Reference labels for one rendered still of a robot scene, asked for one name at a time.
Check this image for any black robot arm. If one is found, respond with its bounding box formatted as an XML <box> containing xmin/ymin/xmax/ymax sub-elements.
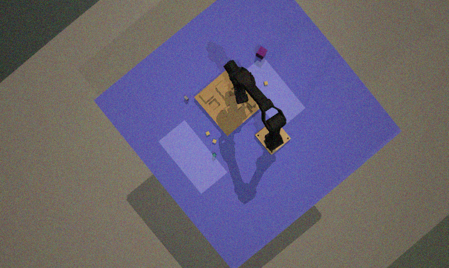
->
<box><xmin>224</xmin><ymin>60</ymin><xmax>286</xmax><ymax>151</ymax></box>

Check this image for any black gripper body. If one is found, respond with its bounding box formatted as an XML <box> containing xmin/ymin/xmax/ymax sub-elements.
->
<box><xmin>233</xmin><ymin>84</ymin><xmax>248</xmax><ymax>104</ymax></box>

